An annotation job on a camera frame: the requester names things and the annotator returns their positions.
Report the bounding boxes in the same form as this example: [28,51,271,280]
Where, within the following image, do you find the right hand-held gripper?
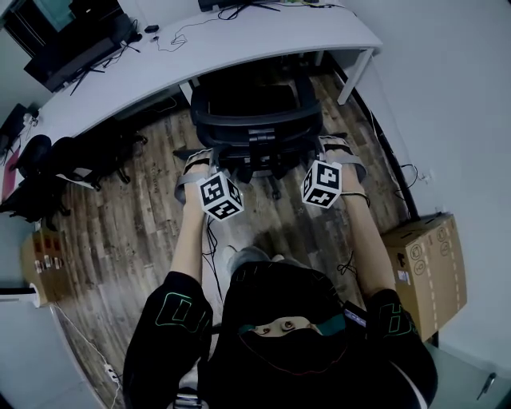
[301,136,355,209]

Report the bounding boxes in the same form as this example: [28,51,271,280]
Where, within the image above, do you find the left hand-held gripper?
[184,148,244,221]

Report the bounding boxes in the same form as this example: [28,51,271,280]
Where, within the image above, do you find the black office chair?
[172,73,368,201]

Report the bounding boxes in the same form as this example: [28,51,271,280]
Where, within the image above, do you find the person's left forearm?
[169,187,209,289]

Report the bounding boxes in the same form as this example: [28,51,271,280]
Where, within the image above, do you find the person's right forearm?
[341,165,397,300]

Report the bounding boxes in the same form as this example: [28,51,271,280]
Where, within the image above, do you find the black baseboard strip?
[329,59,421,221]

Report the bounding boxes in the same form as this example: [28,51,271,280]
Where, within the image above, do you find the person's grey trouser leg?
[229,245,271,277]

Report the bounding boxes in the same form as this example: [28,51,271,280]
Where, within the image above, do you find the black swivel chair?
[0,133,149,231]

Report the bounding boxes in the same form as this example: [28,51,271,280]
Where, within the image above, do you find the white curved desk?
[0,0,384,203]

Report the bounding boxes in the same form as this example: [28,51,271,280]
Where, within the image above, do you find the large brown cardboard box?
[380,212,469,343]

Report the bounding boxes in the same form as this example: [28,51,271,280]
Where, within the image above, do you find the person's black printed shirt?
[121,259,439,409]

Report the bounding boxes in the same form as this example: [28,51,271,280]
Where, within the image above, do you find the small brown cardboard box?
[18,227,77,305]

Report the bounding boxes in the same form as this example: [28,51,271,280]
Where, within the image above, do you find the red desk mat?
[0,149,22,201]

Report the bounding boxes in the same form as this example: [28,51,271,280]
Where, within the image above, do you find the person's black face mask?
[238,328,349,376]

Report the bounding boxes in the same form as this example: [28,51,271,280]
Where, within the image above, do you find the white cylindrical object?
[0,282,42,309]

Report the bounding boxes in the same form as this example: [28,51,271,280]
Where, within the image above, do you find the white power strip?
[102,362,121,385]

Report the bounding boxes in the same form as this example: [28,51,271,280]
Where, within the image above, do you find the frosted glass door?
[422,341,511,409]

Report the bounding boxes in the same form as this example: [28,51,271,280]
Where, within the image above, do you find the black wall cable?
[393,162,426,203]

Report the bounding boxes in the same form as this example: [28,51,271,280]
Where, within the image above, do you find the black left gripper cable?
[200,215,225,307]

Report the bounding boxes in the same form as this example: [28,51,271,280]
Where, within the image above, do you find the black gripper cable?
[336,250,360,277]
[200,215,225,307]

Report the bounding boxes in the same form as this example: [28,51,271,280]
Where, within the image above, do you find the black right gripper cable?
[336,250,360,277]

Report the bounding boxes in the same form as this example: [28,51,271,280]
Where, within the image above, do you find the thin black desk cable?
[153,18,224,53]

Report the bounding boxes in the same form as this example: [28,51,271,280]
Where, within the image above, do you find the white floor cable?
[51,302,121,409]

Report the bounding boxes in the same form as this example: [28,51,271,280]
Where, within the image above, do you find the metal door handle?
[476,371,498,401]

